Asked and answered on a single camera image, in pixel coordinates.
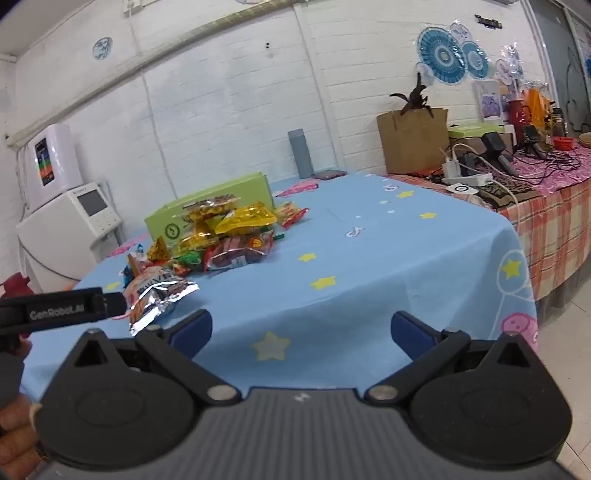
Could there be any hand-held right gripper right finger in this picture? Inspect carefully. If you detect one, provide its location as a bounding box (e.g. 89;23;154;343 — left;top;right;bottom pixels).
364;311;541;407

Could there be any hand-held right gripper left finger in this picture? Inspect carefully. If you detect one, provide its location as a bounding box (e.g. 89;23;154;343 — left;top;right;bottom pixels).
69;310;242;407

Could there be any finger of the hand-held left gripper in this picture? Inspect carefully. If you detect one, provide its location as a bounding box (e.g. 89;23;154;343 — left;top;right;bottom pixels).
102;293;127;319

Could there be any silver foil snack packet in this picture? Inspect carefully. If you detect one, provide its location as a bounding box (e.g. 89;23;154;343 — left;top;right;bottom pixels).
124;268;200;335

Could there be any pile of mixed snacks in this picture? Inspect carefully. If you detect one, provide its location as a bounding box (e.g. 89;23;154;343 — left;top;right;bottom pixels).
124;194;311;282

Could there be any green cardboard box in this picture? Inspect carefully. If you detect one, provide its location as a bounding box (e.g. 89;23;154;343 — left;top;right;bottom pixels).
144;172;276;252

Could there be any person's left hand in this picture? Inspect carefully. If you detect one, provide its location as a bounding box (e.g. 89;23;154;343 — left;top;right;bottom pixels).
0;398;48;477

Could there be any red plastic object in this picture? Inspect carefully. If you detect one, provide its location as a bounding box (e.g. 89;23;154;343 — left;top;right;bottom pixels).
0;272;34;297

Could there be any white machine with screen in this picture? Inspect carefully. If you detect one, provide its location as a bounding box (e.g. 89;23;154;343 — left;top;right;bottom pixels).
17;181;124;292

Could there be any blue star print tablecloth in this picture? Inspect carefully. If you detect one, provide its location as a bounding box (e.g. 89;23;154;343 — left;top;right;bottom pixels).
21;171;540;402

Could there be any white water purifier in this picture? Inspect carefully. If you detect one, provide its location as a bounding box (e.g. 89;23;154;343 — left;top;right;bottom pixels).
25;124;85;209

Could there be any white power strip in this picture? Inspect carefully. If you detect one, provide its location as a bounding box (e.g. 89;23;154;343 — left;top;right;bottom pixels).
442;173;495;188

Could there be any dark patterned cloth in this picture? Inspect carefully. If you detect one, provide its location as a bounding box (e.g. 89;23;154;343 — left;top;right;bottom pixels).
477;179;539;209

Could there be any plaid tablecloth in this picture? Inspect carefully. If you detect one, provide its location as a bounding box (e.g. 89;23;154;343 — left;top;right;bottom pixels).
387;148;591;303

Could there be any brown paper bag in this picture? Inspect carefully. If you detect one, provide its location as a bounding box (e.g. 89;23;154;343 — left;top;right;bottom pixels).
376;107;451;175

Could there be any grey bottle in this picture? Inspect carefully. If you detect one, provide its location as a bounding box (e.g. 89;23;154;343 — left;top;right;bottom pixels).
288;129;315;179

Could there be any black handheld device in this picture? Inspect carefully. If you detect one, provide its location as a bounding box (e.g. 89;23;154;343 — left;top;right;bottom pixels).
481;131;518;176

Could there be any flat green box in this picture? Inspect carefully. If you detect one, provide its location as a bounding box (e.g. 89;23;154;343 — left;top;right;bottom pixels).
448;122;509;139

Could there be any pink floral tablecloth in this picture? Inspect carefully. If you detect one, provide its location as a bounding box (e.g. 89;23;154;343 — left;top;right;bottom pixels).
508;141;591;192

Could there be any dark dried plant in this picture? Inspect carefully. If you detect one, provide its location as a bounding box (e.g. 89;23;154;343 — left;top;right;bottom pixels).
389;73;435;117

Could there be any black device on tripod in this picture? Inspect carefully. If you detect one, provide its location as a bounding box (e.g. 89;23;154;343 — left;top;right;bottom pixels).
522;126;550;160

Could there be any red kettle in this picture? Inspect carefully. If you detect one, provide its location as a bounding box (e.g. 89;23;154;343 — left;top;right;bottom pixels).
507;98;528;134

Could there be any orange bag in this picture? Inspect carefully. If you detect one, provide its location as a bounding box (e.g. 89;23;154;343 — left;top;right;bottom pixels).
525;85;553;132

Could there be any large blue paper fan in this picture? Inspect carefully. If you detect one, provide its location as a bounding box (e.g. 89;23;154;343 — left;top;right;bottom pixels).
418;25;468;87

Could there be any small blue paper fan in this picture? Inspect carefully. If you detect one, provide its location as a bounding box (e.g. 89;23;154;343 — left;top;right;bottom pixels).
462;41;491;80

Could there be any clear wrapped paper fan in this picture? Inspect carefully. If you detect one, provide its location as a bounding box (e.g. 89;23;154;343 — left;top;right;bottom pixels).
495;44;526;88

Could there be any grey door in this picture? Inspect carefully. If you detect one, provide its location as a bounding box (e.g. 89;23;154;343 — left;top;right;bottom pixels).
529;0;591;139

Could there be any white wall cable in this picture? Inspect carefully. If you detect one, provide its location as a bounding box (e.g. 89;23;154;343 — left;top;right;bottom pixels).
142;76;180;200

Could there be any beige wall pipe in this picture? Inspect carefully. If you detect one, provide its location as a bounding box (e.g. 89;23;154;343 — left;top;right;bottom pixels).
7;0;305;148

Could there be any white picture frame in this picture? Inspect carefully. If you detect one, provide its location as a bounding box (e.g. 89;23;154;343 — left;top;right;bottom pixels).
472;79;505;123

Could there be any white wall conduit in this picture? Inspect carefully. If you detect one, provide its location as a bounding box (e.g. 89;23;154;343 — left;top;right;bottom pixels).
293;7;346;170

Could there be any round blue wall sticker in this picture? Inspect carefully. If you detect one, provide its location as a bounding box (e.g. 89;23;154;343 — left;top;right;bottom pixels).
91;37;115;62

